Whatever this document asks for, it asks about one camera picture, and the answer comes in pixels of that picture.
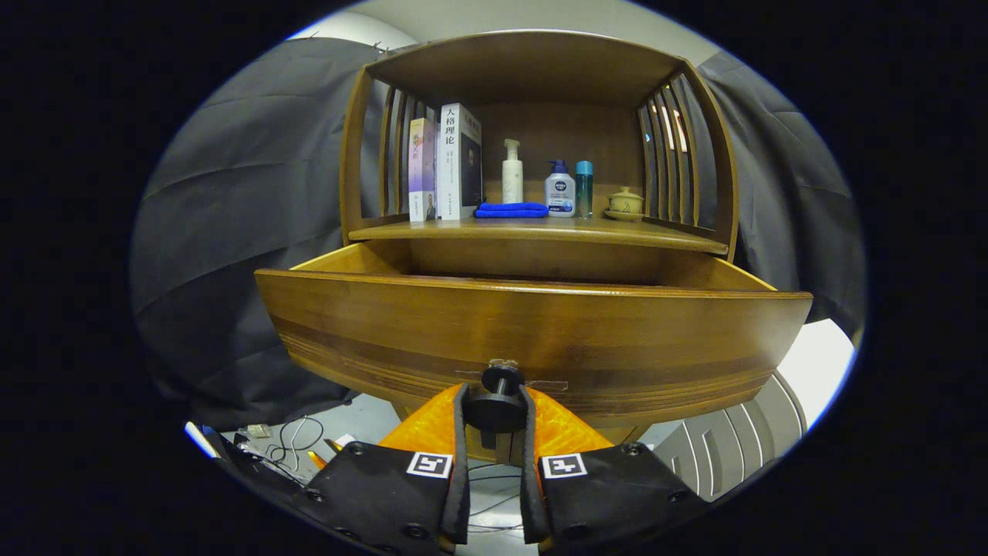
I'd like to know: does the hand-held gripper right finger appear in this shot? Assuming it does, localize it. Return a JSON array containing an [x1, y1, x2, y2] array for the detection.
[[519, 384, 707, 553]]

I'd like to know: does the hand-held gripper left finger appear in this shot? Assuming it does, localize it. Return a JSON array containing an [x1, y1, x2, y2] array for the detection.
[[293, 384, 472, 556]]

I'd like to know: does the brown wooden drawer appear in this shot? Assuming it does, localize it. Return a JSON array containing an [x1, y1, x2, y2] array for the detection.
[[255, 238, 814, 437]]

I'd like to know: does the wooden countertop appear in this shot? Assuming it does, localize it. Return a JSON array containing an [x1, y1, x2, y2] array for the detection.
[[349, 215, 730, 256]]

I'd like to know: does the brown wooden cabinet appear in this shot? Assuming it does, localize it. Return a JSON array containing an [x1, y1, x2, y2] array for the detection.
[[340, 29, 740, 468]]

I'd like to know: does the folded blue cloth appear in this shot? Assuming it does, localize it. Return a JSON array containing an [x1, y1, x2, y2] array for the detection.
[[473, 202, 550, 219]]

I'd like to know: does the white bottle with blue cap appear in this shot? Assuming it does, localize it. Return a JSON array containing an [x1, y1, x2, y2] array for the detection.
[[545, 160, 577, 218]]

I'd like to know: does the tan lidded ceramic cup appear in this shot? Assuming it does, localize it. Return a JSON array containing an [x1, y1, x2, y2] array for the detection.
[[604, 186, 645, 222]]

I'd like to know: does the white pump bottle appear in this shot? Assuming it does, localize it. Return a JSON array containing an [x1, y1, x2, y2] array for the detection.
[[502, 139, 524, 205]]

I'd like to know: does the thick white book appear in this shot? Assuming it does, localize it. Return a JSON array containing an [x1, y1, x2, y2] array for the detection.
[[436, 103, 484, 221]]

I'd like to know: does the purple book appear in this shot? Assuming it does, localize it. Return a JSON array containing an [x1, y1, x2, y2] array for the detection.
[[408, 117, 438, 223]]

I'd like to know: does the white side table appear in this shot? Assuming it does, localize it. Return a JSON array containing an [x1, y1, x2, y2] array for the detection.
[[652, 319, 858, 503]]

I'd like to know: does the black backdrop cloth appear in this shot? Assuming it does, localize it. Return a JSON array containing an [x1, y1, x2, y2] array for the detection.
[[131, 37, 865, 429]]

